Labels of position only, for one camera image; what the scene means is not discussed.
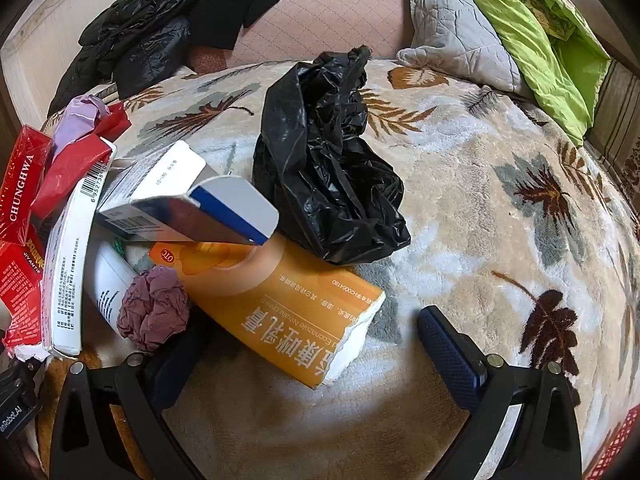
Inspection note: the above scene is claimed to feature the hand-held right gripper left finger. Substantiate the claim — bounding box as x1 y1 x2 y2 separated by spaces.
49 305 213 480

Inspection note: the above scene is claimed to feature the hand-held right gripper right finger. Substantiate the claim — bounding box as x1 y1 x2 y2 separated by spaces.
417 305 583 480

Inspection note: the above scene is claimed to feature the orange medicine box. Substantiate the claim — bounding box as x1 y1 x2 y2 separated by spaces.
149 237 387 391

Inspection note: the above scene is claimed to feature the long white medicine box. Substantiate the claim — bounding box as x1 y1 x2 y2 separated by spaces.
42 137 118 358

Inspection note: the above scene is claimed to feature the blue and white medicine box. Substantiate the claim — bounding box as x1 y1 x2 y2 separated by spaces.
95 140 280 247

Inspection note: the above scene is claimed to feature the red wrapper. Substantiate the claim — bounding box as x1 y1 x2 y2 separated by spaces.
30 101 132 207

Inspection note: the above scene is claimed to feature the crumpled mauve tissue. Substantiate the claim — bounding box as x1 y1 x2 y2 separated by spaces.
116 265 192 353

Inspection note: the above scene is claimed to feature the red paper packet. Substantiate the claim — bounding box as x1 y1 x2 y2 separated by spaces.
0 237 46 351

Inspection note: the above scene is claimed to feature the white ointment tube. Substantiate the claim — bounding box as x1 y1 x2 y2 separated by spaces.
82 239 143 338

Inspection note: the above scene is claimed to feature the leaf print blanket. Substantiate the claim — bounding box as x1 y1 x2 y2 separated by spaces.
30 57 640 480

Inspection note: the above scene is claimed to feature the red cigarette pack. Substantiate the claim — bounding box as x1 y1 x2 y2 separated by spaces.
0 126 55 245

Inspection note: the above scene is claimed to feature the black plastic bag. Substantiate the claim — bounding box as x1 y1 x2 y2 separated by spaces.
252 46 412 265

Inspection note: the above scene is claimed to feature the crumpled lilac paper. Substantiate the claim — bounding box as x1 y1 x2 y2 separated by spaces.
51 94 112 158

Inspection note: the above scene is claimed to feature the grey quilted pillow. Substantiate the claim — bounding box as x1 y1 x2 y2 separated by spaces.
396 0 533 98

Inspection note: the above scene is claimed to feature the black puffer jacket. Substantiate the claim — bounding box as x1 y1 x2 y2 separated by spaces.
47 0 216 118

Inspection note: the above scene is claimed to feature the green quilt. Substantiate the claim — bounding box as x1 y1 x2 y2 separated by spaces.
317 0 612 147

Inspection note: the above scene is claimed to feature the brown fabric sofa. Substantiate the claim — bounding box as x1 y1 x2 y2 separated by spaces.
185 0 418 73

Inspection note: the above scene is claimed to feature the black cloth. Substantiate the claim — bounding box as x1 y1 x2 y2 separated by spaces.
189 0 343 52

